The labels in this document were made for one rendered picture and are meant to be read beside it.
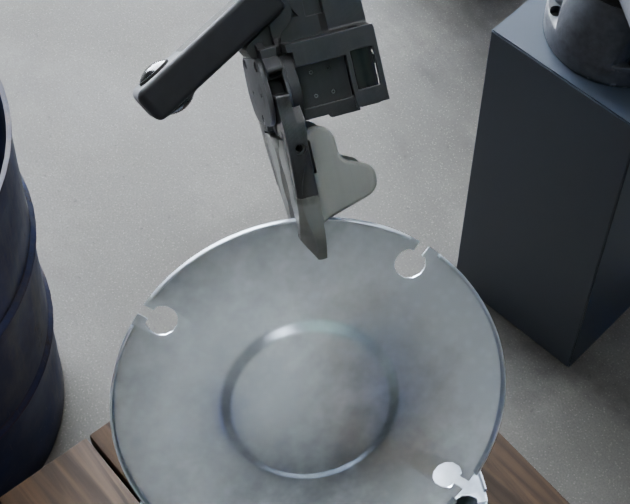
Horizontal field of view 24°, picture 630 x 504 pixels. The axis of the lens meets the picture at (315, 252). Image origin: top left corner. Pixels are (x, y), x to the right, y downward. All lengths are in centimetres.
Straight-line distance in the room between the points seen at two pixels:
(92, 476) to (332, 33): 50
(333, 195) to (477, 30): 109
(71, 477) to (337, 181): 43
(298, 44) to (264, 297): 18
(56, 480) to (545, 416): 65
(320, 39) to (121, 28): 112
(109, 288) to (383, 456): 77
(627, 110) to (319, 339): 48
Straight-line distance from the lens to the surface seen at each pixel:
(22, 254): 142
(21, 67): 204
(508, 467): 129
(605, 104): 140
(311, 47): 96
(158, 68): 97
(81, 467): 130
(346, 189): 99
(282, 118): 95
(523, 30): 145
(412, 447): 110
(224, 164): 190
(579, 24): 139
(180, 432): 107
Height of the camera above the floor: 151
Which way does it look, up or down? 56 degrees down
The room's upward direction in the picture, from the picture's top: straight up
